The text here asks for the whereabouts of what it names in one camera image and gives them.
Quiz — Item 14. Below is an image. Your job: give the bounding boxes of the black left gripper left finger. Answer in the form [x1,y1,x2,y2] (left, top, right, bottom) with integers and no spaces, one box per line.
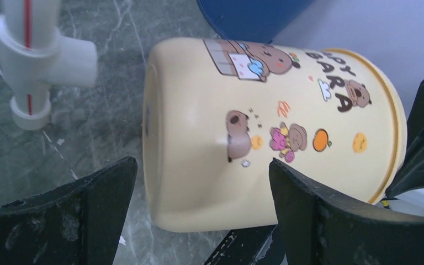
[0,157,138,264]

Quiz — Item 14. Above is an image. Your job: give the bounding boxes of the black base bar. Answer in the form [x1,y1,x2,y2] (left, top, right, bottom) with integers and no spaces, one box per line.
[204,225,288,265]

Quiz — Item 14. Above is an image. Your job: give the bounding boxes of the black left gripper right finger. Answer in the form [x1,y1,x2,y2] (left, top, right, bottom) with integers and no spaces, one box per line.
[269,159,424,264]

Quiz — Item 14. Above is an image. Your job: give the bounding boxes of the cream yellow bucket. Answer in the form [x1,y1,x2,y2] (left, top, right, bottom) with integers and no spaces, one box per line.
[142,38,407,232]

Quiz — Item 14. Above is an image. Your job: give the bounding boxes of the white PVC pipe frame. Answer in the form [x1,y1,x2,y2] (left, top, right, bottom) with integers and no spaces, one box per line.
[0,1,98,130]

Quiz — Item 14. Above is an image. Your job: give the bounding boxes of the blue and cream bucket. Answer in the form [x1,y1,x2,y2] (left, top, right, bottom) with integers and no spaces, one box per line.
[197,0,313,43]

